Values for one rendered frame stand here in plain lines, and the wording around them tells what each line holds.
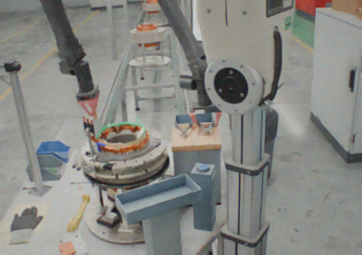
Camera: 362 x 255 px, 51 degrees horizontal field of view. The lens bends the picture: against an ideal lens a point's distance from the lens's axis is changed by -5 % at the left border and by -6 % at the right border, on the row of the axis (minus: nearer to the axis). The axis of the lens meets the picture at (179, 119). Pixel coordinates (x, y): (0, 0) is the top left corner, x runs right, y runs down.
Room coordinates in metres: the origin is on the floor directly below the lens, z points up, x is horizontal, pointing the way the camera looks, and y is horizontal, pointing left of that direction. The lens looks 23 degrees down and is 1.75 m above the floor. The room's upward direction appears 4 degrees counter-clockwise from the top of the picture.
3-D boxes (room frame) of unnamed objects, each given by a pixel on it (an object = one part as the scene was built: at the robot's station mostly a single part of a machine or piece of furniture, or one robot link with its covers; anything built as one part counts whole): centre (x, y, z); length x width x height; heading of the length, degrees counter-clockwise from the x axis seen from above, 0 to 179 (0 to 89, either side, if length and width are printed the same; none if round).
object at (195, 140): (1.43, -0.06, 1.05); 0.20 x 0.19 x 0.02; 179
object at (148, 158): (1.30, 0.21, 1.09); 0.32 x 0.32 x 0.01
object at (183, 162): (1.43, -0.06, 0.91); 0.19 x 0.19 x 0.26; 89
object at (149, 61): (3.59, 0.24, 0.94); 0.39 x 0.39 x 0.30
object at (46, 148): (1.82, 0.67, 0.82); 0.16 x 0.14 x 0.07; 92
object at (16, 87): (1.51, 0.66, 1.07); 0.03 x 0.03 x 0.57; 66
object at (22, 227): (1.25, 0.65, 0.79); 0.24 x 0.13 x 0.02; 1
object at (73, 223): (1.30, 0.44, 0.80); 0.22 x 0.04 x 0.03; 174
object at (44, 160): (1.65, 0.67, 0.82); 0.16 x 0.14 x 0.07; 91
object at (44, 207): (1.26, 0.66, 0.78); 0.31 x 0.19 x 0.01; 1
